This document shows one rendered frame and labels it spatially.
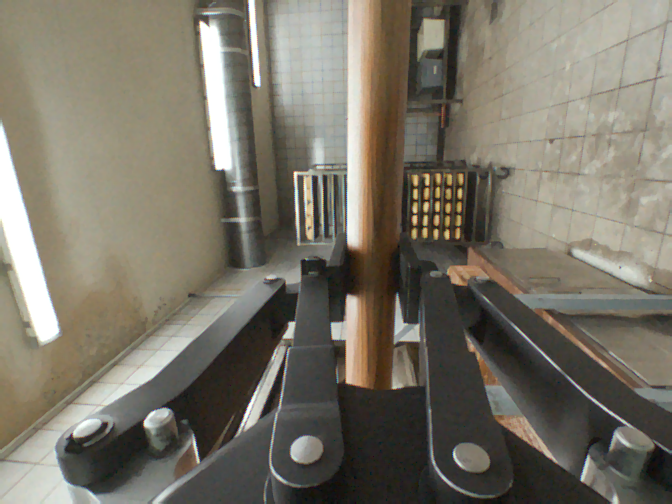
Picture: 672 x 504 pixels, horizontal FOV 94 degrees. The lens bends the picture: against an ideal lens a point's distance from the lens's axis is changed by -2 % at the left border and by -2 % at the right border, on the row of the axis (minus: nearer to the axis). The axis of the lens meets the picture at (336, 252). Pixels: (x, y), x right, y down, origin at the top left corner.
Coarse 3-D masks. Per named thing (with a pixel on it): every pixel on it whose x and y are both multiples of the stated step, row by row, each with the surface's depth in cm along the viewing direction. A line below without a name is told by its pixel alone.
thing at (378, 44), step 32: (352, 0) 15; (384, 0) 14; (352, 32) 15; (384, 32) 14; (352, 64) 16; (384, 64) 15; (352, 96) 16; (384, 96) 15; (352, 128) 16; (384, 128) 16; (352, 160) 17; (384, 160) 16; (352, 192) 17; (384, 192) 16; (352, 224) 18; (384, 224) 17; (352, 256) 18; (384, 256) 17; (352, 288) 19; (384, 288) 18; (352, 320) 19; (384, 320) 19; (352, 352) 20; (384, 352) 19; (384, 384) 20
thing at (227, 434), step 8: (264, 368) 169; (256, 384) 157; (248, 392) 148; (248, 400) 146; (240, 408) 138; (240, 416) 136; (232, 424) 130; (224, 432) 124; (232, 432) 128; (224, 440) 122; (216, 448) 117
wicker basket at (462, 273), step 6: (450, 270) 171; (456, 270) 164; (462, 270) 165; (468, 270) 165; (474, 270) 164; (480, 270) 163; (450, 276) 172; (456, 276) 171; (462, 276) 157; (468, 276) 156; (474, 276) 156; (486, 276) 155; (456, 282) 172; (462, 282) 149; (468, 342) 173; (468, 348) 168; (474, 348) 123; (486, 366) 125
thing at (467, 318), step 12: (432, 264) 17; (420, 288) 15; (456, 288) 14; (420, 300) 15; (456, 300) 14; (468, 300) 13; (420, 312) 15; (468, 312) 14; (480, 312) 13; (468, 324) 14; (480, 324) 13
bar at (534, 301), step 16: (528, 304) 106; (544, 304) 106; (560, 304) 105; (576, 304) 105; (592, 304) 105; (608, 304) 104; (624, 304) 104; (640, 304) 103; (656, 304) 103; (400, 336) 115; (496, 400) 62; (512, 400) 62; (656, 400) 60
